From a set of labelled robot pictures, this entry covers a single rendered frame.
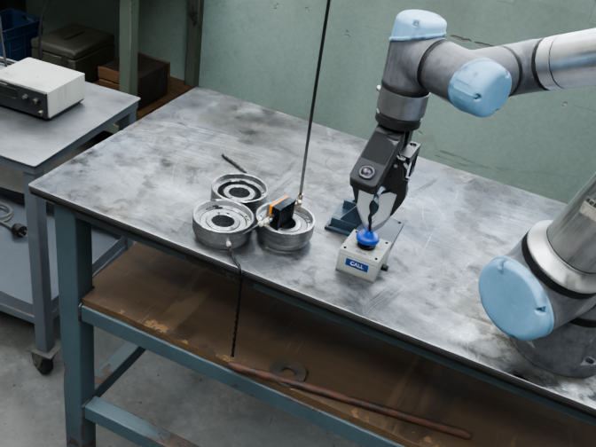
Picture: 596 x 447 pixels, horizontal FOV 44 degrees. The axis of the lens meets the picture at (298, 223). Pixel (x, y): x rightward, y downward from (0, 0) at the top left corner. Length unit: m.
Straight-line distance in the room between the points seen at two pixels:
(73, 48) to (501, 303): 2.39
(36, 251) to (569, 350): 1.24
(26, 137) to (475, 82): 1.16
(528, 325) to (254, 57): 2.28
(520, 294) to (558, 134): 1.88
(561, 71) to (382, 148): 0.27
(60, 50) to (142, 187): 1.76
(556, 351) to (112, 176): 0.85
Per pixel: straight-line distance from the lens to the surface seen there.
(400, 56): 1.08
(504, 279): 0.98
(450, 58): 1.03
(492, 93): 1.02
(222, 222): 1.30
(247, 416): 2.06
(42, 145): 1.81
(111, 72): 2.99
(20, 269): 2.19
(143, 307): 1.51
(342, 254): 1.23
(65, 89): 1.93
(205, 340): 1.45
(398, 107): 1.10
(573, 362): 1.18
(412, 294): 1.24
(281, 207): 1.25
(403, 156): 1.16
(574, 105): 2.78
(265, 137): 1.63
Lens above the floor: 1.53
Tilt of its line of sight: 33 degrees down
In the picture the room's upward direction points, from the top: 9 degrees clockwise
